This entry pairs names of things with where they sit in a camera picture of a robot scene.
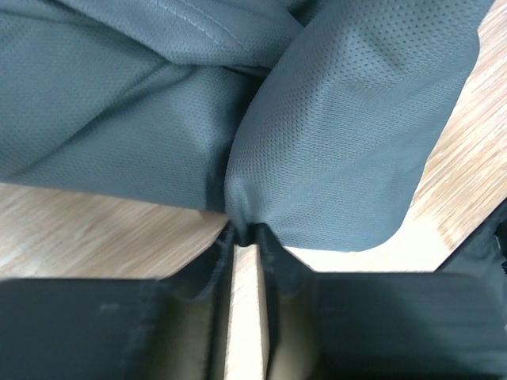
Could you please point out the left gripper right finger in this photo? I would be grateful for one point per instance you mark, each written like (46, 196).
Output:
(395, 325)

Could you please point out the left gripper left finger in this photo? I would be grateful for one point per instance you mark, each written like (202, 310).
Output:
(170, 328)

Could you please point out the dark grey t shirt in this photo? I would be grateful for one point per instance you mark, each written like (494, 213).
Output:
(315, 118)

